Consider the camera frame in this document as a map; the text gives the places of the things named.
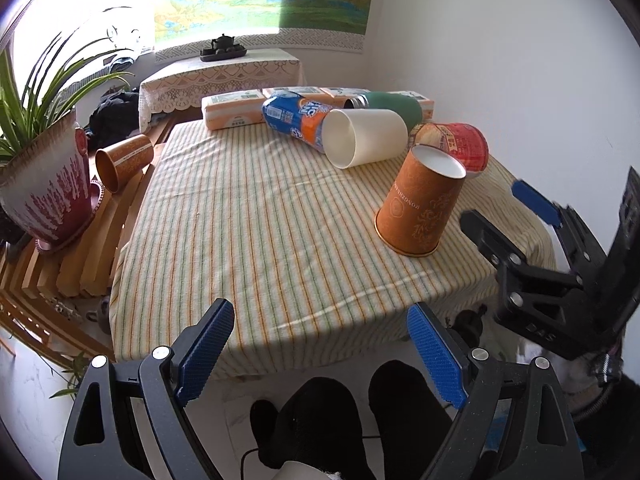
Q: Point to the lace covered side table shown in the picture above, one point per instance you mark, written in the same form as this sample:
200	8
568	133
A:
183	84

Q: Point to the striped yellow tablecloth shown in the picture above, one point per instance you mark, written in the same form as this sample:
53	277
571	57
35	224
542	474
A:
263	221

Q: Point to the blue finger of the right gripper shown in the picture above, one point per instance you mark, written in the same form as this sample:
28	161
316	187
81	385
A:
544	209
492	244

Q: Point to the green mountain landscape tapestry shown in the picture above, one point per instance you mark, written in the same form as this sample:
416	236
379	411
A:
336	24

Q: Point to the black bag on floor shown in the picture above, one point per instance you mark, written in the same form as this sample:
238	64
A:
113	120

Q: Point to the red white flower pot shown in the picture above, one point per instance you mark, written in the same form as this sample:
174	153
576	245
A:
47	190

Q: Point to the wooden slatted bench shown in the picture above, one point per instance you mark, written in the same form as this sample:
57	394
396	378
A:
46	300

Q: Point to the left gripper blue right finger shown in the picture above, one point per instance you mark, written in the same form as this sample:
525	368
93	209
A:
442	356

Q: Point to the orange tissue pack middle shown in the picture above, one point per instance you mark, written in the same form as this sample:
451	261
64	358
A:
334	96

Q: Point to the red instant noodle bowl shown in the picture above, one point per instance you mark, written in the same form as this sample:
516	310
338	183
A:
462	141

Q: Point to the orange tissue pack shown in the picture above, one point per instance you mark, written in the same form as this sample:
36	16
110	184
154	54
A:
427	105
334	96
233	109

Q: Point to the white plastic cup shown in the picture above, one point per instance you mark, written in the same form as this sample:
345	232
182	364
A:
353	138

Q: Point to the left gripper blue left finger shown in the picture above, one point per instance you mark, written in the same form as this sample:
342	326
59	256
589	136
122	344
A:
197	350

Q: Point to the green insulated bottle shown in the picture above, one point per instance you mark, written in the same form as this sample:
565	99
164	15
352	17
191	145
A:
407	107

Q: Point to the person's dark trousers legs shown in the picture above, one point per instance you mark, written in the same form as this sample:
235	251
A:
320	425

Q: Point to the orange tissue pack left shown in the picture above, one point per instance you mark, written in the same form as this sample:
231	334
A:
233	109

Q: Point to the brown patterned paper cup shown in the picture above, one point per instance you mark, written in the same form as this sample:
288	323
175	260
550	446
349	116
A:
420	202

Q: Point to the orange tissue pack right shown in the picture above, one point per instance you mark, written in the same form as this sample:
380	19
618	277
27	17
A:
427	105

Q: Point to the green spider plant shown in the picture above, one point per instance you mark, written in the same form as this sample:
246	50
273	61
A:
28	110

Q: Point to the blue orange snack pack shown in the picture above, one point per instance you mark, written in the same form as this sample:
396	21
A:
296	116

